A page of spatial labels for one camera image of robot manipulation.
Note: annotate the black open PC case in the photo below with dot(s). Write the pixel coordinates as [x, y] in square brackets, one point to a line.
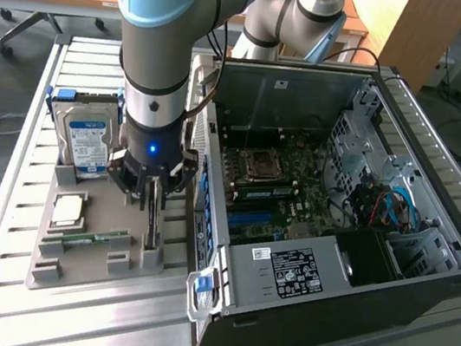
[320, 327]

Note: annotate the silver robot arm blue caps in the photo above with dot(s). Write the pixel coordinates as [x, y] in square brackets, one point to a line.
[156, 60]

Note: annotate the green motherboard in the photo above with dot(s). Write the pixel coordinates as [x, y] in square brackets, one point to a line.
[302, 193]

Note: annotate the blue expansion slot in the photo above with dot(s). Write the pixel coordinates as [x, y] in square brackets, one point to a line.
[249, 219]

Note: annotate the grey chipset heatsink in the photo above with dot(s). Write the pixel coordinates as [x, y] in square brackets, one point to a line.
[301, 233]

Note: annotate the CPU socket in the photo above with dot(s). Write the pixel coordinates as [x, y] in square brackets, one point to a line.
[263, 165]

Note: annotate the silver CPU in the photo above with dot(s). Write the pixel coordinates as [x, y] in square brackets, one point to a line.
[67, 209]

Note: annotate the black power connector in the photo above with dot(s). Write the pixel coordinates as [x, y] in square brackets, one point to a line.
[362, 202]

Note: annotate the hard disk with blue carrier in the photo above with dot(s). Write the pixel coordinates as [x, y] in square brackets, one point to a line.
[87, 137]

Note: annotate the low-profile graphics card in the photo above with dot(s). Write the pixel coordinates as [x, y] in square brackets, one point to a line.
[152, 226]

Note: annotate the grey power supply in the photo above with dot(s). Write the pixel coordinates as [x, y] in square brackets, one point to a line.
[248, 281]

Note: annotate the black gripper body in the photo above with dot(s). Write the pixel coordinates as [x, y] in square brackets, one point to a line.
[152, 143]

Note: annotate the silver disk bay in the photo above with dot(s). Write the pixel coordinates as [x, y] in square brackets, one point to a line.
[428, 252]

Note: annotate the blue case latch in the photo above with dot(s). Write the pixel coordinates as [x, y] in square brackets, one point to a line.
[201, 284]

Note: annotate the green RAM stick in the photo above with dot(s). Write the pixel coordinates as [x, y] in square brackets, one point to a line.
[262, 193]
[84, 237]

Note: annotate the grey parts rack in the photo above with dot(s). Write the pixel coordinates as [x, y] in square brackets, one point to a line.
[98, 205]

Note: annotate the wheeled chair base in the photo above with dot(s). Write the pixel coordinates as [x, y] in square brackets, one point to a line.
[23, 27]

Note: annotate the perforated metal drive cage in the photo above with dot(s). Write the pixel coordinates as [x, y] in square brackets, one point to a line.
[348, 152]

